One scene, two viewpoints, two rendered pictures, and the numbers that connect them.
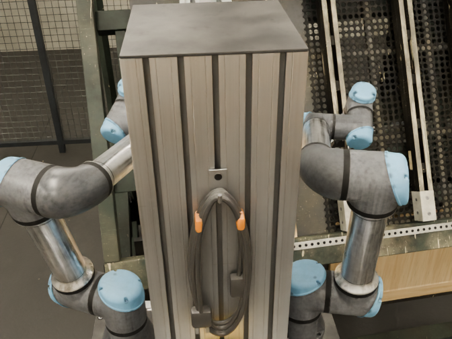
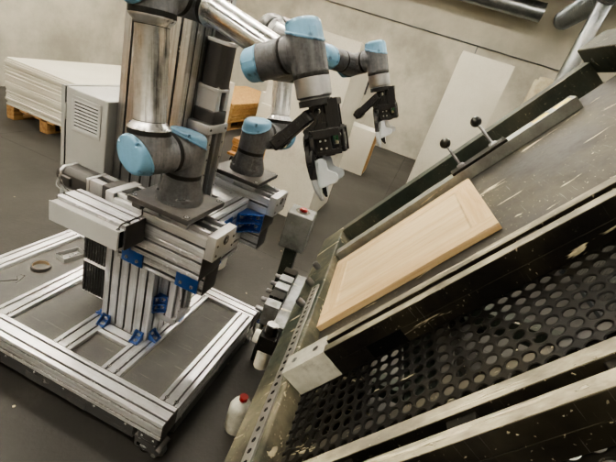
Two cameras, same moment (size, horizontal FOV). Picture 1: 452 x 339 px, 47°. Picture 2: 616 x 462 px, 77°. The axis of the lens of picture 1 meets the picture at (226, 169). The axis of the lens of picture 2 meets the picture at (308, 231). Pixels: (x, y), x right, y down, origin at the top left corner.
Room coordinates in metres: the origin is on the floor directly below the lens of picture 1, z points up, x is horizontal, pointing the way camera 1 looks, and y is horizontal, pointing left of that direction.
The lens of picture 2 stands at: (1.77, -1.20, 1.59)
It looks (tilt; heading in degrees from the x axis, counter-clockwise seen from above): 25 degrees down; 105
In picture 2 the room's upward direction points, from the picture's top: 18 degrees clockwise
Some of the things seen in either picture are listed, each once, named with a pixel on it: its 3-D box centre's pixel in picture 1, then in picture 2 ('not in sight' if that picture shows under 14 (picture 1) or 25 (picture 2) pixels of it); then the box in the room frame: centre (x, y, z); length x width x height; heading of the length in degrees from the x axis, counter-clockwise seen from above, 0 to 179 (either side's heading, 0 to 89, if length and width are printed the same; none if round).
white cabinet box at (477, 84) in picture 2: not in sight; (447, 143); (1.74, 4.15, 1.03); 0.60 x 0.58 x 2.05; 94
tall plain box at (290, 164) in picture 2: not in sight; (314, 127); (0.44, 2.70, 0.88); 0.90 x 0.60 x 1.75; 94
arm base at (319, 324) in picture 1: (299, 317); (181, 184); (1.05, -0.21, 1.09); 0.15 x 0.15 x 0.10
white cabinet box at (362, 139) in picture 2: not in sight; (354, 147); (0.36, 5.15, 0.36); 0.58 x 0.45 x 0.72; 4
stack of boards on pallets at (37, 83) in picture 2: not in sight; (129, 100); (-2.18, 2.87, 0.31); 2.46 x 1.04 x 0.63; 94
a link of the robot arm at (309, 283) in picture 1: (305, 288); (184, 150); (1.04, -0.21, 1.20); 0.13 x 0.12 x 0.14; 81
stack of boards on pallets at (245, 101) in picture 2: not in sight; (238, 104); (-2.17, 5.57, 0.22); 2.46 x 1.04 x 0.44; 94
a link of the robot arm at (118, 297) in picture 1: (120, 298); (256, 134); (1.01, 0.29, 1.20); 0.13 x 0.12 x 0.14; 69
